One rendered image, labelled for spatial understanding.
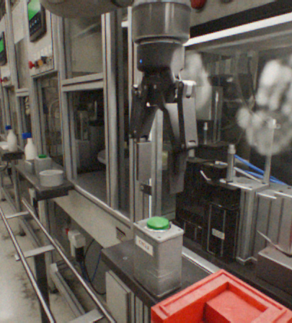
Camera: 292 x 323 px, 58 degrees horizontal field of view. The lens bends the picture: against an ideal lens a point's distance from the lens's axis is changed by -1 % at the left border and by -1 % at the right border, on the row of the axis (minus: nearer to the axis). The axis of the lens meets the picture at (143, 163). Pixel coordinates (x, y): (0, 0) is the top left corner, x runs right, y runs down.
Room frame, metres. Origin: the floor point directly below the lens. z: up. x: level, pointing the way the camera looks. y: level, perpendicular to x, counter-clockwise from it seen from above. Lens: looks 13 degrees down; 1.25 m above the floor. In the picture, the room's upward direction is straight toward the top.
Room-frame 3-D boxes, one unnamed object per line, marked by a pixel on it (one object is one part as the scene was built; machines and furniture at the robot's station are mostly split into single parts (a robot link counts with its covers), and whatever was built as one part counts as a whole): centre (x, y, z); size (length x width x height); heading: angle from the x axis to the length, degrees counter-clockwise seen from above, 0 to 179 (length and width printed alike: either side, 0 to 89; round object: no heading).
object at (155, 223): (0.44, -0.03, 1.03); 0.04 x 0.04 x 0.02
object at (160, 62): (0.44, -0.03, 1.29); 0.08 x 0.07 x 0.09; 35
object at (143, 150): (0.48, 0.00, 1.14); 0.03 x 0.01 x 0.07; 125
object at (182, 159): (0.40, -0.06, 1.17); 0.03 x 0.01 x 0.05; 35
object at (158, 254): (0.45, -0.03, 0.97); 0.08 x 0.08 x 0.12; 35
